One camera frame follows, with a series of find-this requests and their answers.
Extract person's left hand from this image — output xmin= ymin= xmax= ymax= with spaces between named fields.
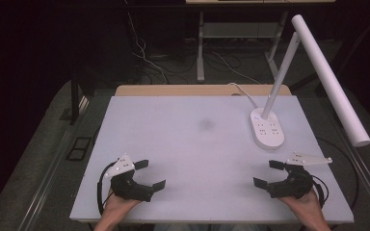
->
xmin=103 ymin=188 xmax=142 ymax=220

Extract person's right hand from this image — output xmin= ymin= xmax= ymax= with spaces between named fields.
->
xmin=277 ymin=188 xmax=326 ymax=223

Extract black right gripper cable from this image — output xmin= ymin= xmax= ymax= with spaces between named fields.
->
xmin=310 ymin=137 xmax=360 ymax=211

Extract grey metal desk frame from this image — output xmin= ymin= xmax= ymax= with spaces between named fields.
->
xmin=185 ymin=0 xmax=335 ymax=84

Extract black metal stand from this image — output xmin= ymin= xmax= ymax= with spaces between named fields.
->
xmin=68 ymin=71 xmax=90 ymax=126

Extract white floor cable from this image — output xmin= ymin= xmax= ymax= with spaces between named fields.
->
xmin=125 ymin=12 xmax=171 ymax=85

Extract black rectangular floor frame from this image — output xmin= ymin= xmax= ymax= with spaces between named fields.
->
xmin=65 ymin=136 xmax=93 ymax=162

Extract aluminium rail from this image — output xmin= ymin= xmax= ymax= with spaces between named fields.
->
xmin=17 ymin=127 xmax=76 ymax=231
xmin=331 ymin=123 xmax=370 ymax=222

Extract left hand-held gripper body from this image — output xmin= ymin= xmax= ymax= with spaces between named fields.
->
xmin=104 ymin=153 xmax=155 ymax=203

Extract white desk lamp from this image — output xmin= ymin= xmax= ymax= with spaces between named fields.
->
xmin=249 ymin=13 xmax=370 ymax=152

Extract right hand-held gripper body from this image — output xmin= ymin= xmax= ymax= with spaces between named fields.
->
xmin=267 ymin=151 xmax=333 ymax=200

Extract white lamp cable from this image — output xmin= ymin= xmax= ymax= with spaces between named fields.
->
xmin=226 ymin=82 xmax=260 ymax=110

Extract wooden table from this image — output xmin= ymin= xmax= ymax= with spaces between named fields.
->
xmin=114 ymin=84 xmax=293 ymax=97

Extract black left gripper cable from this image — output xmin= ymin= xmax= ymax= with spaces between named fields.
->
xmin=95 ymin=161 xmax=119 ymax=217

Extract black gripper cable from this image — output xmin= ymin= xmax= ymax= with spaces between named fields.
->
xmin=95 ymin=161 xmax=119 ymax=217
xmin=310 ymin=137 xmax=360 ymax=211

